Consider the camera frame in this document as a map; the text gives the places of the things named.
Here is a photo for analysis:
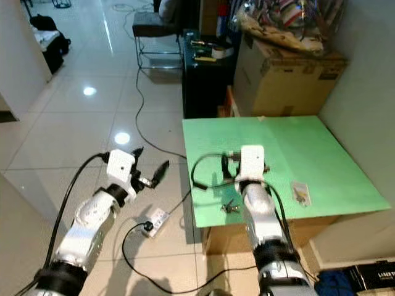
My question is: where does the key bunch with white charm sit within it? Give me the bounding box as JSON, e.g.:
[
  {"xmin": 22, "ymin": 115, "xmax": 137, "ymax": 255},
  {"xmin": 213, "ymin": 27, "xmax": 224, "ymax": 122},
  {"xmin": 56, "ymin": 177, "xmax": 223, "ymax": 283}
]
[{"xmin": 220, "ymin": 200, "xmax": 241, "ymax": 215}]

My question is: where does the white power strip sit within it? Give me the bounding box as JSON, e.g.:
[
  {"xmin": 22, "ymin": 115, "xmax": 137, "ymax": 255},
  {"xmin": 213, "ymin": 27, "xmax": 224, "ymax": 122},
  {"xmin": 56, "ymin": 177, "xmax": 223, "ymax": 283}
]
[{"xmin": 143, "ymin": 207, "xmax": 171, "ymax": 237}]

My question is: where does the red orange flat item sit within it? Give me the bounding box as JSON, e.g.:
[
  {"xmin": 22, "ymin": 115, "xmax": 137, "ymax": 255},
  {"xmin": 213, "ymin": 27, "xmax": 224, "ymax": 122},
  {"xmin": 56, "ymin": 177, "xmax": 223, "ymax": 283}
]
[{"xmin": 218, "ymin": 86, "xmax": 241, "ymax": 118}]

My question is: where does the cardboard box under green board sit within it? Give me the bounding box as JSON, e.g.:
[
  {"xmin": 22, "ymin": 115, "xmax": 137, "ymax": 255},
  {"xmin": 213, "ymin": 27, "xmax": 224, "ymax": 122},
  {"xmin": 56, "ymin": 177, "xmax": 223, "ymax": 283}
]
[{"xmin": 201, "ymin": 213, "xmax": 340, "ymax": 255}]

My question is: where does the white printed card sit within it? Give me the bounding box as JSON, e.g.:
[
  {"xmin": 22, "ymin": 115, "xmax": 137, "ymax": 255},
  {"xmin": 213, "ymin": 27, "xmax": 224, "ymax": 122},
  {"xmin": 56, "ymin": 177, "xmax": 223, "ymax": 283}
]
[{"xmin": 291, "ymin": 181, "xmax": 312, "ymax": 206}]

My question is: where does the black cabinet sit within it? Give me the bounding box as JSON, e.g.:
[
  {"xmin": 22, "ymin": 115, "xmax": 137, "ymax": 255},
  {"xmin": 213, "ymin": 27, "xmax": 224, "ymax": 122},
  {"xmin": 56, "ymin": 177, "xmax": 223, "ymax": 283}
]
[{"xmin": 182, "ymin": 30, "xmax": 236, "ymax": 120}]

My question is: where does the large brown cardboard box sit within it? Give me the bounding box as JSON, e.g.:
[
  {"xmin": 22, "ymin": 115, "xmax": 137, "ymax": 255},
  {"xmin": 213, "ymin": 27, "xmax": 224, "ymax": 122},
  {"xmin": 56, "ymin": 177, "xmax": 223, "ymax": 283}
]
[{"xmin": 232, "ymin": 34, "xmax": 348, "ymax": 118}]

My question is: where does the white tape roll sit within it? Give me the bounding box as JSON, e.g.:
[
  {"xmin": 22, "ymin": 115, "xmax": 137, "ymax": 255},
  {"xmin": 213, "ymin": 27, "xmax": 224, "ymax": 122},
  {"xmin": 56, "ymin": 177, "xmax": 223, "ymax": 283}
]
[{"xmin": 211, "ymin": 47, "xmax": 229, "ymax": 61}]

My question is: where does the yellow green tool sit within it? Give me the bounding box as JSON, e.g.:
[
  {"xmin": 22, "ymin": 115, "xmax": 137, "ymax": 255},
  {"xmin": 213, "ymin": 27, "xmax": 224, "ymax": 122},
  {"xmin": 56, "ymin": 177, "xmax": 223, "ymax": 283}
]
[{"xmin": 190, "ymin": 39, "xmax": 218, "ymax": 50}]

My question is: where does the black bag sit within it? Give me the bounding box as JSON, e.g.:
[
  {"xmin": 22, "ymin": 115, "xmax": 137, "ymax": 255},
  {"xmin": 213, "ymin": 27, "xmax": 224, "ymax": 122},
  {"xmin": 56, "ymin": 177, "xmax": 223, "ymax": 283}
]
[{"xmin": 31, "ymin": 15, "xmax": 72, "ymax": 75}]

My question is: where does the clear plastic bag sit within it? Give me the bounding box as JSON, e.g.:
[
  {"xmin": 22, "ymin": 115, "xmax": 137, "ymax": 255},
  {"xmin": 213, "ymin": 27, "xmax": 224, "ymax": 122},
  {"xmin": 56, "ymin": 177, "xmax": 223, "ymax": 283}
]
[{"xmin": 239, "ymin": 9, "xmax": 328, "ymax": 56}]

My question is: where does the white cloth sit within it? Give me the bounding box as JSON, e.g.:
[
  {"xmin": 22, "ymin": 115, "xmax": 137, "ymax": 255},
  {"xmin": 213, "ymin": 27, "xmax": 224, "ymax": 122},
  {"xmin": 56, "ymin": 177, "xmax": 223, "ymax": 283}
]
[{"xmin": 36, "ymin": 30, "xmax": 61, "ymax": 50}]

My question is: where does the striped colourful fabric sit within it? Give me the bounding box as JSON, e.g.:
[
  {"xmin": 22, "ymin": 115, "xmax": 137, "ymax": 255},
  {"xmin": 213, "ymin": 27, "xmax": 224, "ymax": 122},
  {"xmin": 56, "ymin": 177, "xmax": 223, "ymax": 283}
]
[{"xmin": 231, "ymin": 0, "xmax": 345, "ymax": 36}]

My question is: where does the black box with white print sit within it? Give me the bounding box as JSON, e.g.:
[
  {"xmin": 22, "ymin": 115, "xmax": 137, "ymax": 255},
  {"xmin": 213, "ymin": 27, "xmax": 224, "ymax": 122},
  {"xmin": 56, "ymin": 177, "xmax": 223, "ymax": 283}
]
[{"xmin": 344, "ymin": 261, "xmax": 395, "ymax": 294}]

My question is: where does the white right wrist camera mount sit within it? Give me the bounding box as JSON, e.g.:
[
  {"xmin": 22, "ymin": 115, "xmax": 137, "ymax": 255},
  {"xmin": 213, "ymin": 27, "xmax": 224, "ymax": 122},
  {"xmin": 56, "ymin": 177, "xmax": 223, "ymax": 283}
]
[{"xmin": 235, "ymin": 145, "xmax": 267, "ymax": 183}]

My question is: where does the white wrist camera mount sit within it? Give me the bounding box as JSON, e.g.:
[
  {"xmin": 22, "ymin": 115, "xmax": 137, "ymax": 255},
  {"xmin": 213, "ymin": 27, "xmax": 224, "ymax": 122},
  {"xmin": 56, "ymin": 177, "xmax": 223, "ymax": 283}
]
[
  {"xmin": 235, "ymin": 145, "xmax": 267, "ymax": 183},
  {"xmin": 106, "ymin": 149, "xmax": 138, "ymax": 192}
]

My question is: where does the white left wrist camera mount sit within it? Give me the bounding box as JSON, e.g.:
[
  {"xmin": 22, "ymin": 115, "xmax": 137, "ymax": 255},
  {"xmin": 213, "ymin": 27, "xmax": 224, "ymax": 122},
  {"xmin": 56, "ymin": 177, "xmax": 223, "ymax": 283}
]
[{"xmin": 106, "ymin": 149, "xmax": 138, "ymax": 192}]

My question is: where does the black floor cable with plug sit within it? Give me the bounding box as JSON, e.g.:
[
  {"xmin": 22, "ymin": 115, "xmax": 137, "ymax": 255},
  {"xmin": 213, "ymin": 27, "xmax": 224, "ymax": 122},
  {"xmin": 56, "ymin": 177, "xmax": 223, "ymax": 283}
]
[{"xmin": 121, "ymin": 221, "xmax": 257, "ymax": 295}]

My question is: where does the long black floor cable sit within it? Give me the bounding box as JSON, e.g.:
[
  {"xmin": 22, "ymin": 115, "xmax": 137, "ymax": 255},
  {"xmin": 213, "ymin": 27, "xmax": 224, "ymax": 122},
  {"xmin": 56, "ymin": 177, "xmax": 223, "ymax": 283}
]
[{"xmin": 117, "ymin": 3, "xmax": 192, "ymax": 213}]

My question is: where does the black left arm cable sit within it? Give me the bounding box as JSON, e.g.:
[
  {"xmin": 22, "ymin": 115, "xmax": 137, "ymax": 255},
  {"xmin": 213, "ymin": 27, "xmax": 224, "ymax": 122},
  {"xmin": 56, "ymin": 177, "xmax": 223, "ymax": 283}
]
[{"xmin": 53, "ymin": 152, "xmax": 109, "ymax": 275}]

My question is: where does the metal frame chair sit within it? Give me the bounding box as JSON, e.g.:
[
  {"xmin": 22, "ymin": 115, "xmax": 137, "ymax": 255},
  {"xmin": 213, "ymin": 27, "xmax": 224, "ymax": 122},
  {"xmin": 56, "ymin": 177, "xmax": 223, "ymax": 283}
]
[{"xmin": 133, "ymin": 11, "xmax": 186, "ymax": 70}]

